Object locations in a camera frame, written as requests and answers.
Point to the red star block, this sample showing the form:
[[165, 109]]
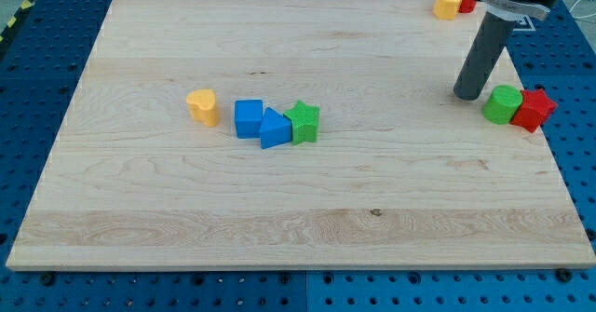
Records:
[[535, 110]]

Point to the blue triangle block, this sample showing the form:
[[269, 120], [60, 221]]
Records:
[[275, 129]]

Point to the green star block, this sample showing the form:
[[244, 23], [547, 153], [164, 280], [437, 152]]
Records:
[[304, 122]]

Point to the yellow heart block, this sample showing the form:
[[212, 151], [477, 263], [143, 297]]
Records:
[[203, 107]]

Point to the blue cube block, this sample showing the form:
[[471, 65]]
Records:
[[248, 116]]

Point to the yellow hexagon block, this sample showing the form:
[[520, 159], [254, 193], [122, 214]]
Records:
[[446, 9]]

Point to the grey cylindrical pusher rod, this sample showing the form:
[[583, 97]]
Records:
[[483, 55]]

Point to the wooden board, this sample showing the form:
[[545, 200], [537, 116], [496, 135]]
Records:
[[403, 175]]

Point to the green cylinder block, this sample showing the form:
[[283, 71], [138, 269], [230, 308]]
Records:
[[502, 104]]

